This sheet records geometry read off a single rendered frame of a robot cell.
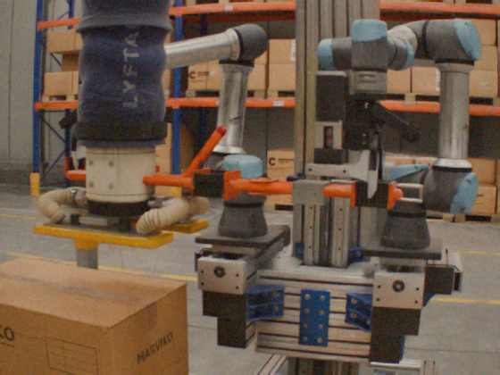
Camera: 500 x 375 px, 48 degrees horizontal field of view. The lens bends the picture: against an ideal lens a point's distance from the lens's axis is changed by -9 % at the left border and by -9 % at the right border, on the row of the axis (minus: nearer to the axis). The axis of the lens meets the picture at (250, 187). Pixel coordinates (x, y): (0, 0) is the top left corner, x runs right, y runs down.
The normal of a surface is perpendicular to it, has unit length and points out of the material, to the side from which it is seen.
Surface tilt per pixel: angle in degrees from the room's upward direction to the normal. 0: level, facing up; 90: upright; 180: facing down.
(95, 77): 77
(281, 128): 90
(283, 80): 93
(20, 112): 90
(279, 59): 92
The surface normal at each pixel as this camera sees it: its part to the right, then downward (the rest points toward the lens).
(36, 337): -0.33, 0.11
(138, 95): 0.55, -0.16
